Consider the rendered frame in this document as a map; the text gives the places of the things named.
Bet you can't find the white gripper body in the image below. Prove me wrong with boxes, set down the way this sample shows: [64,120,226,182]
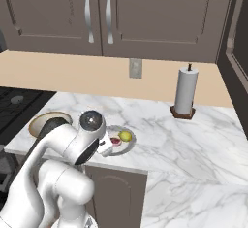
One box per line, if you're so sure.
[100,136,114,158]

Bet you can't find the grey round plate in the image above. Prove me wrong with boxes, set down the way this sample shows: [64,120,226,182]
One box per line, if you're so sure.
[106,124,137,157]

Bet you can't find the yellow lemon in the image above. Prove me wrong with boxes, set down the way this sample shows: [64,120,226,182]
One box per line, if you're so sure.
[118,130,134,143]

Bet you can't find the brown base cupboard door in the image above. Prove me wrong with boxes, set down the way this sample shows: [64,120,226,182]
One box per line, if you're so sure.
[84,165,149,228]

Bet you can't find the tan round bowl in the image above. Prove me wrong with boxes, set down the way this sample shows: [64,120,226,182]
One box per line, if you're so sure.
[28,110,74,139]

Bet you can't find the brown wooden towel holder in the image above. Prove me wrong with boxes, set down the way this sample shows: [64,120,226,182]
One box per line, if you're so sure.
[170,62,197,120]

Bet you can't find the white paper towel roll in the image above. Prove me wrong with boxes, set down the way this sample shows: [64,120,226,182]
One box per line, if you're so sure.
[173,68,200,115]

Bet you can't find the black hob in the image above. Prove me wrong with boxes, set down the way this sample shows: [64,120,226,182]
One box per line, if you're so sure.
[0,85,58,147]

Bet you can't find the grey oven front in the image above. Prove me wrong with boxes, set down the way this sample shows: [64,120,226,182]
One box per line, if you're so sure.
[0,144,22,207]

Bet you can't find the dark brown tall cabinet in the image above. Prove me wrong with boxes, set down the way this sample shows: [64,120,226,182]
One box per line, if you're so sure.
[215,0,248,130]

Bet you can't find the grey wall socket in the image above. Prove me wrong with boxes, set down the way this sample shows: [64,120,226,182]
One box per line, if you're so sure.
[129,57,143,80]

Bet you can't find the silver curved cupboard handle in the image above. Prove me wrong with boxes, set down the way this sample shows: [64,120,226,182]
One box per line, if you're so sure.
[104,0,114,45]
[82,0,95,44]

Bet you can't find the brown wall cupboard door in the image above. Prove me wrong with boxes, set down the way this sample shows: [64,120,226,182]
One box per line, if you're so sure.
[0,0,104,57]
[97,0,236,64]

